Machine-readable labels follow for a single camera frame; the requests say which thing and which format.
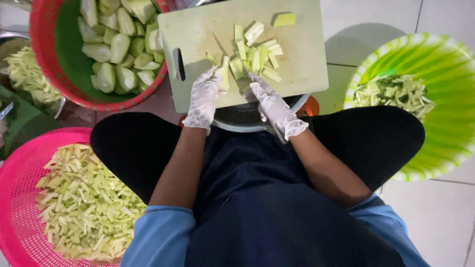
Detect red basin with green inside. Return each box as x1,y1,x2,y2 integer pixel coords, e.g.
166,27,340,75
29,0,172,112

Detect pink plastic mesh basket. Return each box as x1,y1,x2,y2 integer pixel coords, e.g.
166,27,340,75
0,127,123,267

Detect light green plastic cutting board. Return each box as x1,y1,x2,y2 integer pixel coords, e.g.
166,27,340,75
157,0,329,114

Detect heap of strips in steel bowl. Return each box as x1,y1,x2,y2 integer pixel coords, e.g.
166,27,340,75
3,46,63,104

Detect grey round pot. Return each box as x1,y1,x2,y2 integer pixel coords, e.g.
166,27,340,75
212,93,311,133

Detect dark green board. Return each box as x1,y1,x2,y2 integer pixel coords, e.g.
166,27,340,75
0,85,63,161

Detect person's right hand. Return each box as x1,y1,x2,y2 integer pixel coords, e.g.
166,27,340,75
247,71,309,142

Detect steel bowl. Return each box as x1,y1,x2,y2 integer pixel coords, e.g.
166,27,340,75
0,31,67,120

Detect person's blue long-sleeved shirt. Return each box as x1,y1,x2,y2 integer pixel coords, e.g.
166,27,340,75
120,193,431,267

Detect dark blue apron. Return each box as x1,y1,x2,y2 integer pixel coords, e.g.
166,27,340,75
185,118,407,267

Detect small steel knife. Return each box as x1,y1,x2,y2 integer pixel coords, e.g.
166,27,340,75
0,102,15,121

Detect person's left hand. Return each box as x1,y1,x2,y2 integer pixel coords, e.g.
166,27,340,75
182,66,231,136

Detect heap of sticks in basket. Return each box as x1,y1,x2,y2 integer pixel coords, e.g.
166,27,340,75
35,143,147,262

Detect person's black trousers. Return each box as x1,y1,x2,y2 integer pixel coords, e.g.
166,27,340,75
90,106,426,205

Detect kitchen knife with dark handle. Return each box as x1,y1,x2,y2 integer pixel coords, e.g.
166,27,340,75
242,72,289,145

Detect single thick fruit chunk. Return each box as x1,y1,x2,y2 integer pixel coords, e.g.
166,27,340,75
273,13,297,27

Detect heap of fruit scraps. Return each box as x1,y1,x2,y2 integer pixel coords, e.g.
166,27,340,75
352,74,435,123

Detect heap of peeled fruit halves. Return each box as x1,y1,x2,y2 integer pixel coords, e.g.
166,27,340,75
77,0,166,95

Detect pale green fruit slice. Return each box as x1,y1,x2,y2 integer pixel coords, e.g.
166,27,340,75
219,56,231,91

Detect green and white striped basin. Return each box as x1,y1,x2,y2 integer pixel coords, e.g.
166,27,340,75
344,33,475,182

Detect pile of cut fruit sticks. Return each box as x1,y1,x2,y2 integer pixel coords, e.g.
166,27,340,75
206,22,284,83

